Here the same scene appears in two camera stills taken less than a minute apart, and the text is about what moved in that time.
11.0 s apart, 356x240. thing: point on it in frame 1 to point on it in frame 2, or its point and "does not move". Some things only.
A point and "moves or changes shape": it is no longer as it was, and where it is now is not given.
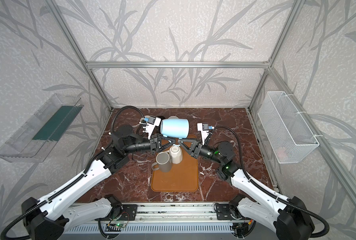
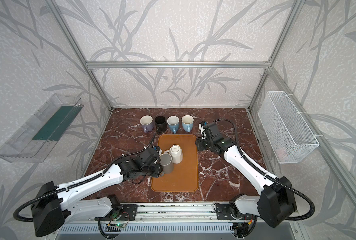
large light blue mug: x=174 y=127 moves or changes shape
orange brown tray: x=183 y=177 does not move
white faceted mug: x=175 y=154 does not move
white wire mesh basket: x=289 y=138 does not move
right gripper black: x=196 y=148 to x=207 y=135
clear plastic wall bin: x=34 y=139 does not move
